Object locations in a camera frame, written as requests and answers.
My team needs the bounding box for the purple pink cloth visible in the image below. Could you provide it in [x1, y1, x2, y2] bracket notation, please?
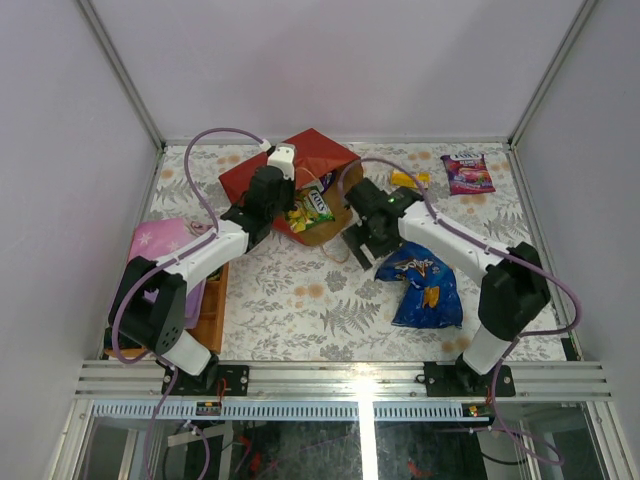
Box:
[127, 218, 212, 329]

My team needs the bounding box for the blue silver chips bag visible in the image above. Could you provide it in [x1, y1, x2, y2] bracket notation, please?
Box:
[375, 242, 463, 329]

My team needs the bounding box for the red paper bag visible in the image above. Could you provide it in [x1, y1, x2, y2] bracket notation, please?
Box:
[218, 128, 364, 264]

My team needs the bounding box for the wooden tray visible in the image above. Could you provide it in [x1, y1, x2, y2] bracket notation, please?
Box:
[104, 264, 229, 359]

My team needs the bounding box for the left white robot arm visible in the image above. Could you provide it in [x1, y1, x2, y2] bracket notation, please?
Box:
[109, 164, 295, 395]

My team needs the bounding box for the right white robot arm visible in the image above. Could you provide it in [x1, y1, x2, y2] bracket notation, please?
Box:
[342, 178, 550, 395]

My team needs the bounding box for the green candy bag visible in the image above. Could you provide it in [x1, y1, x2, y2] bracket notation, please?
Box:
[284, 186, 335, 233]

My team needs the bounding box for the yellow snack bag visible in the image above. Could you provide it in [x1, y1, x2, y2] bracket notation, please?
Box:
[390, 169, 431, 189]

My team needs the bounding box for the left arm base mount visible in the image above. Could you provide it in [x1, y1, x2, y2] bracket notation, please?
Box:
[170, 363, 250, 398]

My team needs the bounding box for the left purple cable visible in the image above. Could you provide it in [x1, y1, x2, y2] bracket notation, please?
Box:
[110, 127, 274, 480]

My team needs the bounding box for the aluminium front rail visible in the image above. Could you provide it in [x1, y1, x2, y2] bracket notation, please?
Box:
[74, 360, 613, 402]

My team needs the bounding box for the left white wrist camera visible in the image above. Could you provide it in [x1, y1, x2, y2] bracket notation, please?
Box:
[264, 143, 296, 181]

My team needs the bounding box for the purple candy bag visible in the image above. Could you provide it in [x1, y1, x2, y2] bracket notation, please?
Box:
[441, 153, 495, 195]
[318, 170, 337, 194]

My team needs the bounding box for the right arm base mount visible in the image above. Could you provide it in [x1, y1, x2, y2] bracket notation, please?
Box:
[423, 360, 516, 398]

